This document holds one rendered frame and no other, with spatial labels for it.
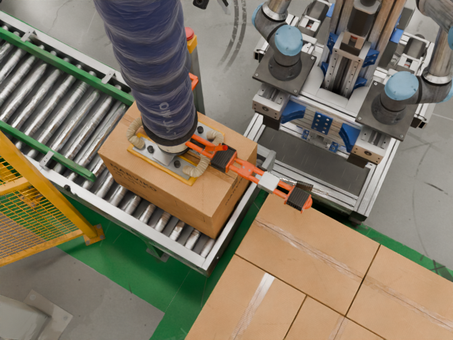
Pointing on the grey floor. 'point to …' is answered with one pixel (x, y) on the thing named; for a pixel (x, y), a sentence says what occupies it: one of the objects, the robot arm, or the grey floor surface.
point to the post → (196, 75)
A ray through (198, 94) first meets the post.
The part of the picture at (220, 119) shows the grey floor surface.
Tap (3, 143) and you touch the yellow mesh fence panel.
